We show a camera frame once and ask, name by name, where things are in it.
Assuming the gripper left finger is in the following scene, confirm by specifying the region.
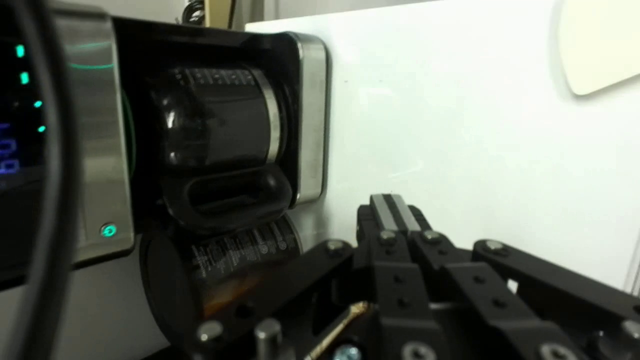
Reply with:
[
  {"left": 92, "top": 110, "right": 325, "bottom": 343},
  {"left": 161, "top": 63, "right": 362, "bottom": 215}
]
[{"left": 190, "top": 194, "right": 442, "bottom": 360}]

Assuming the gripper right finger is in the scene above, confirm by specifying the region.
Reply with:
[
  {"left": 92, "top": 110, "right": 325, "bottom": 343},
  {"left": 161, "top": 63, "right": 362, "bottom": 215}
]
[{"left": 393, "top": 194, "right": 640, "bottom": 360}]

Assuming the dark glass coffee carafe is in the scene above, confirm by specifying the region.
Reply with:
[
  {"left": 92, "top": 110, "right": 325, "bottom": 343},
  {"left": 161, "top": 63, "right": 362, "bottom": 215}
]
[{"left": 149, "top": 64, "right": 296, "bottom": 234}]

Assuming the black and silver coffee maker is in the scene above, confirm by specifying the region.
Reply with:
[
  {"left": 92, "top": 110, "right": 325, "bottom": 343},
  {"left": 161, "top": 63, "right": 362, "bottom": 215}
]
[{"left": 0, "top": 0, "right": 331, "bottom": 293}]

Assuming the cream flat board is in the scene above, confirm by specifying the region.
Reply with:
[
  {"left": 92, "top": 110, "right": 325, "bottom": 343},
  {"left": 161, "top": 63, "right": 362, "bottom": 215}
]
[{"left": 557, "top": 0, "right": 640, "bottom": 96}]

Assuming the light wooden board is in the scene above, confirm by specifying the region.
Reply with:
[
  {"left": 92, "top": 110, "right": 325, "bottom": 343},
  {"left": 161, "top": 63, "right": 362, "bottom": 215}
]
[{"left": 204, "top": 0, "right": 237, "bottom": 29}]

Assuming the black cable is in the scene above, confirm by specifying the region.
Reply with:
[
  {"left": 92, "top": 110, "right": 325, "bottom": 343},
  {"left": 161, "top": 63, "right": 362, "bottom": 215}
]
[{"left": 181, "top": 0, "right": 207, "bottom": 26}]

